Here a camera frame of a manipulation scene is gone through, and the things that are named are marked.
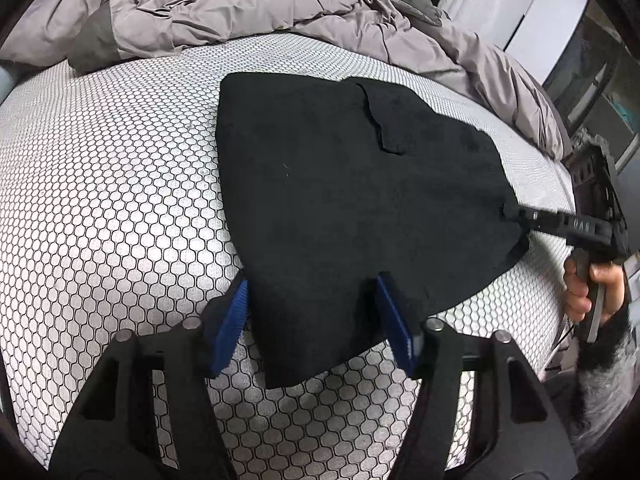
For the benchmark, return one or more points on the grey rumpled duvet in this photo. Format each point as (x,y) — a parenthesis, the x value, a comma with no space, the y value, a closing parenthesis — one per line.
(415,35)

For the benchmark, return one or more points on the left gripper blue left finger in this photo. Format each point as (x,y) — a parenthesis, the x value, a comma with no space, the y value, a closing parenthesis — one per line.
(110,432)

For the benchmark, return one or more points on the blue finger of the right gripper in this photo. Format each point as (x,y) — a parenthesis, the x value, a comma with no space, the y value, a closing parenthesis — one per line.
(555,223)

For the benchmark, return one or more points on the light blue pillow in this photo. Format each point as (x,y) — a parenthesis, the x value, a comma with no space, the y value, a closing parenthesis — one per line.
(8,80)

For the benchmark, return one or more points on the white curtain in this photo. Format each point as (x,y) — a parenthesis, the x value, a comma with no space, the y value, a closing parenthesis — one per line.
(534,32)

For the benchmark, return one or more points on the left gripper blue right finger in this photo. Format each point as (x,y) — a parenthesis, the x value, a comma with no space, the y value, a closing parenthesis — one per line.
(515,431)

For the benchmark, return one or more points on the dark wardrobe shelf unit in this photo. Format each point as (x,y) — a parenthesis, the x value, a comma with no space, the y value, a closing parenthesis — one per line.
(595,84)

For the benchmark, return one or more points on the black pants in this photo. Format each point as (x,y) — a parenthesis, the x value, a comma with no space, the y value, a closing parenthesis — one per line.
(326,184)

